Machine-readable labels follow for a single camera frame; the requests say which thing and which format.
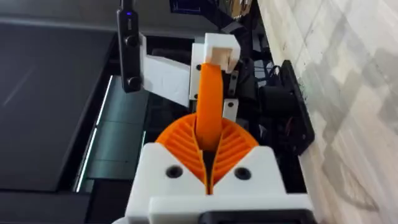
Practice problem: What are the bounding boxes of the white orange right gripper right finger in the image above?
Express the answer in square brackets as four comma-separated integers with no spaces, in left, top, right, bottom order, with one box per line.
[208,117,287,196]

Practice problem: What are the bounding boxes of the dark screen with blue lines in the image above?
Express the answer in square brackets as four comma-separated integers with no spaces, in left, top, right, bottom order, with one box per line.
[169,0,203,15]

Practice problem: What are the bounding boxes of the white orange right gripper left finger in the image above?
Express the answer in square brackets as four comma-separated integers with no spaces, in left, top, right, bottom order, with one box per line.
[125,113,210,224]

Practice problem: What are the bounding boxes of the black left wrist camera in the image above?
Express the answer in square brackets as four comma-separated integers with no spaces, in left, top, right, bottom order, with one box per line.
[116,0,144,94]

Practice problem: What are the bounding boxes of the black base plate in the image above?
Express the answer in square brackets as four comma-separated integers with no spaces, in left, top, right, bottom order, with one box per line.
[279,59,316,156]

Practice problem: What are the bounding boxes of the brown cardboard box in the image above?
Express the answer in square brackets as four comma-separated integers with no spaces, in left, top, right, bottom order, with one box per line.
[229,0,253,18]

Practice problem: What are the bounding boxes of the finger of the bare white left gripper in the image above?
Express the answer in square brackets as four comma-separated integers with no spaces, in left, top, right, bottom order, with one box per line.
[223,98,240,123]

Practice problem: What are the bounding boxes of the grey shelf with shiny strips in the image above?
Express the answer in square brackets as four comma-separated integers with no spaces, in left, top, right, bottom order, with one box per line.
[73,74,150,193]

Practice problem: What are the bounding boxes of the finger of the white orange left gripper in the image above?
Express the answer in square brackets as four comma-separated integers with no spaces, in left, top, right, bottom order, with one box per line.
[195,32,242,152]

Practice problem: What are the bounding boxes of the dark flat panel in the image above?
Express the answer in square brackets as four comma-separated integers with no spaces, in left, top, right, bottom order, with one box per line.
[0,21,118,192]

